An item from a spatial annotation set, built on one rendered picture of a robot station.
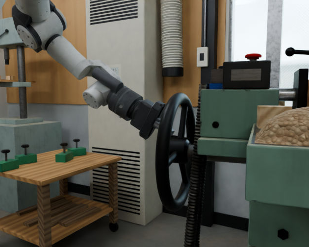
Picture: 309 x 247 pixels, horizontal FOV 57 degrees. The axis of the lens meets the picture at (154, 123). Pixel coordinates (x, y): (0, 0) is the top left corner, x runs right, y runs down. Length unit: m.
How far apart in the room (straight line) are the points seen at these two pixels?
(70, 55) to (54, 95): 2.07
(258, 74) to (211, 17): 1.56
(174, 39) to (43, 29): 1.25
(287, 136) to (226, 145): 0.22
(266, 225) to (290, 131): 0.22
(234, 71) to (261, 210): 0.24
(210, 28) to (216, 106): 1.55
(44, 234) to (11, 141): 1.04
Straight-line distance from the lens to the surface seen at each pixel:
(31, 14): 0.91
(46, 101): 3.06
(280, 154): 0.31
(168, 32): 2.06
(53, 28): 0.95
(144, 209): 2.14
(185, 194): 0.77
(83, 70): 0.91
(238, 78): 0.53
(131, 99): 0.83
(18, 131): 2.47
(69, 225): 1.85
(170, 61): 2.02
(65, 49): 0.93
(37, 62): 3.17
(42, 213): 1.61
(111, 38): 2.17
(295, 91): 0.59
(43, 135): 2.62
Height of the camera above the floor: 0.95
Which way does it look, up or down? 6 degrees down
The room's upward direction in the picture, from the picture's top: straight up
